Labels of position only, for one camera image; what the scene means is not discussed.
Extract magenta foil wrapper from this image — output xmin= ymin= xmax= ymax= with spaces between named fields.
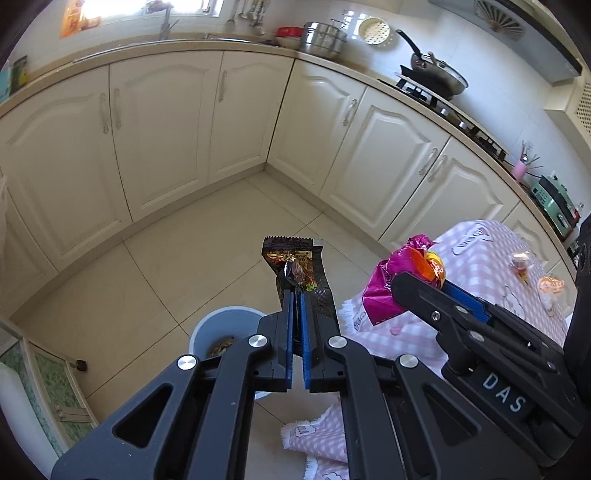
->
xmin=361 ymin=233 xmax=438 ymax=326

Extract dark snack wrapper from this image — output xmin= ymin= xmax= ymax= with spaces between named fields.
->
xmin=262 ymin=236 xmax=337 ymax=318

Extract blue plastic trash bin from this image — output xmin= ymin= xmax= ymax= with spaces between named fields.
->
xmin=187 ymin=307 xmax=279 ymax=401

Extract pink checkered tablecloth table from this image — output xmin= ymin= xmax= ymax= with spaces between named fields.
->
xmin=280 ymin=219 xmax=569 ymax=480

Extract green electric cooker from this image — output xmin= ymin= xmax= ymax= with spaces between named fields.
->
xmin=530 ymin=176 xmax=580 ymax=241

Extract pink utensil holder cup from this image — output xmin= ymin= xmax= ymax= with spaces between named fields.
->
xmin=511 ymin=160 xmax=528 ymax=182

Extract gas stove top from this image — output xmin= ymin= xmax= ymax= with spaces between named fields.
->
xmin=379 ymin=75 xmax=509 ymax=164

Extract upper cream cabinets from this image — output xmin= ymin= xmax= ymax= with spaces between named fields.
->
xmin=545 ymin=68 xmax=591 ymax=170

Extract cream cabinets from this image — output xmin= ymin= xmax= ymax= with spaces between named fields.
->
xmin=545 ymin=68 xmax=591 ymax=170
xmin=1 ymin=43 xmax=574 ymax=315

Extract black wok with lid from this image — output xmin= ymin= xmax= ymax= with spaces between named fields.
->
xmin=396 ymin=29 xmax=469 ymax=100

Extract range hood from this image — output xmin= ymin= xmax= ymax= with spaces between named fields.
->
xmin=433 ymin=0 xmax=583 ymax=84

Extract lower cream cabinets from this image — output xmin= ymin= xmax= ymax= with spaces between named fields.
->
xmin=1 ymin=43 xmax=574 ymax=315

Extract round cream strainer plate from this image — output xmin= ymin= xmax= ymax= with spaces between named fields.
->
xmin=358 ymin=17 xmax=391 ymax=46

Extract stainless steel steamer pot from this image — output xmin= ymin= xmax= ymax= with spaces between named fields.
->
xmin=298 ymin=21 xmax=348 ymax=60

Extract red bowl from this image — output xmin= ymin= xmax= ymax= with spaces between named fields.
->
xmin=274 ymin=26 xmax=304 ymax=50

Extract hanging utensil rack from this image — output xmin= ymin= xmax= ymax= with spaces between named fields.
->
xmin=224 ymin=0 xmax=270 ymax=37

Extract chrome sink faucet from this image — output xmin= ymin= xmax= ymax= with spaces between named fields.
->
xmin=146 ymin=0 xmax=178 ymax=41

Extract teal box on counter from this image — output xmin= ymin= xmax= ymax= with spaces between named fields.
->
xmin=0 ymin=68 xmax=11 ymax=103

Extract orange bottle on sill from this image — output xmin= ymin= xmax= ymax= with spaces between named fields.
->
xmin=60 ymin=0 xmax=101 ymax=38

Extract window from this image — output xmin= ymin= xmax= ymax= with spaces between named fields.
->
xmin=81 ymin=0 xmax=223 ymax=20

